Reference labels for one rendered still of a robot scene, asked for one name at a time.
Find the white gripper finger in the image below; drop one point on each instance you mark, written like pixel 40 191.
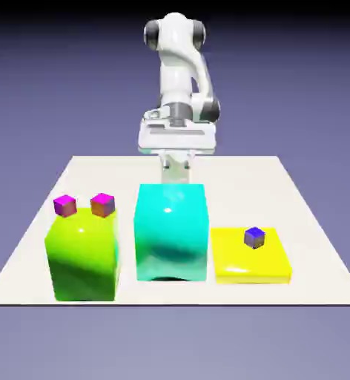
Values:
pixel 165 161
pixel 188 161

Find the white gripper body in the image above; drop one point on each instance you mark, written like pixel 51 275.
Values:
pixel 176 139

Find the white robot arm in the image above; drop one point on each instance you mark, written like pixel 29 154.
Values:
pixel 175 59

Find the small magenta cube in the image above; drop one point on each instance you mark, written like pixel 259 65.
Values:
pixel 65 205
pixel 103 204

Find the small blue cube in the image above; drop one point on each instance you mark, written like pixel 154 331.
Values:
pixel 254 237

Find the large cyan box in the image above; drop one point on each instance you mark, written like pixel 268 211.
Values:
pixel 171 233

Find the large yellow box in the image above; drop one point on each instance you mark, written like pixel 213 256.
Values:
pixel 252 261

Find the large green box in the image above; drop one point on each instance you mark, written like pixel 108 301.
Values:
pixel 81 255

